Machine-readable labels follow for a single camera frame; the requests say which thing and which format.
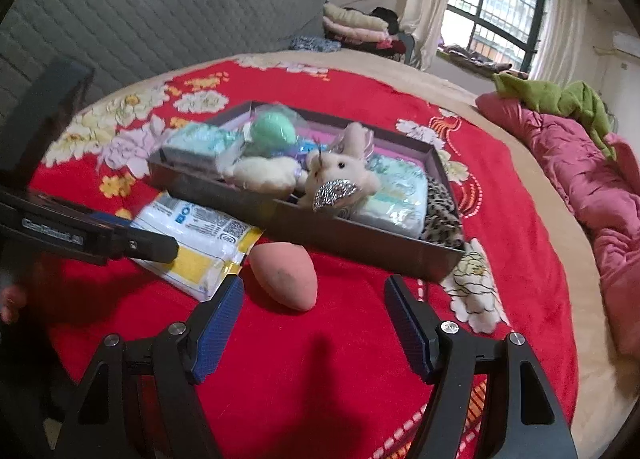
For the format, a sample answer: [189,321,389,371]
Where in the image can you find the green cloth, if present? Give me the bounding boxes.
[492,72,619,160]

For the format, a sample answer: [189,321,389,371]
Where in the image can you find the leopard print scrunchie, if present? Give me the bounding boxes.
[419,177,465,248]

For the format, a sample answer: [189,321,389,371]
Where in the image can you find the grey quilted headboard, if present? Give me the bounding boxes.
[0,0,332,116]

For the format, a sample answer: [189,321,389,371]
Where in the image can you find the white air conditioner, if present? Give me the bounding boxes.
[612,31,640,60]

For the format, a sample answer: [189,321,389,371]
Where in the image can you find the person's left hand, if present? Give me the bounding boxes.
[0,283,29,326]

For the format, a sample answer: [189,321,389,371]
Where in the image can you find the brown cardboard box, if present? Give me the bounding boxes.
[147,99,467,284]

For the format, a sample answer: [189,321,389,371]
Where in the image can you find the white and yellow packet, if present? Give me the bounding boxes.
[130,191,265,303]

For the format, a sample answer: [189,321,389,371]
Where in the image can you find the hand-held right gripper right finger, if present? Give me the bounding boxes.
[384,274,573,459]

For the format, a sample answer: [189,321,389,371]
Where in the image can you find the green tissue pack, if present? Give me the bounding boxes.
[352,159,430,240]
[162,122,252,163]

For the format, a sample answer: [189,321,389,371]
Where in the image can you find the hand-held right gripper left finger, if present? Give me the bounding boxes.
[62,275,246,459]

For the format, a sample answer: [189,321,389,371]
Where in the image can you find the clothes on windowsill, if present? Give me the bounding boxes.
[437,43,529,80]

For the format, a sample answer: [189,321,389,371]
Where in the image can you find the green heart sponge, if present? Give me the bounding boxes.
[220,108,301,158]

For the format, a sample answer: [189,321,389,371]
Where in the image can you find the pink and blue book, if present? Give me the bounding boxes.
[220,110,432,166]

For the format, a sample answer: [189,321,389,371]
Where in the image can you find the stack of folded clothes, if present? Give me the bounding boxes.
[322,2,407,58]

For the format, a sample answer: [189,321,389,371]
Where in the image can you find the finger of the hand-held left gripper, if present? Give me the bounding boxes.
[111,225,180,263]
[75,209,134,232]

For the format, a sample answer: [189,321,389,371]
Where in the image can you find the pink makeup sponge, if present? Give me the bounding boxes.
[248,241,320,313]

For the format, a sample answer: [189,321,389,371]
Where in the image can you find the red floral blanket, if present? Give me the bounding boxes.
[27,56,581,459]

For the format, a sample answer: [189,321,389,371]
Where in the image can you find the pink quilt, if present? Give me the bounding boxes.
[475,91,640,356]

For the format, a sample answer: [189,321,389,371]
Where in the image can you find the cream plush bunny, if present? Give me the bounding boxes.
[304,121,383,220]

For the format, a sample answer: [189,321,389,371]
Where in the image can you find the blue patterned cloth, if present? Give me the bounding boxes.
[289,34,344,54]

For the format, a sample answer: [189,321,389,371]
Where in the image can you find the barred window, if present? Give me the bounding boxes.
[440,0,551,72]

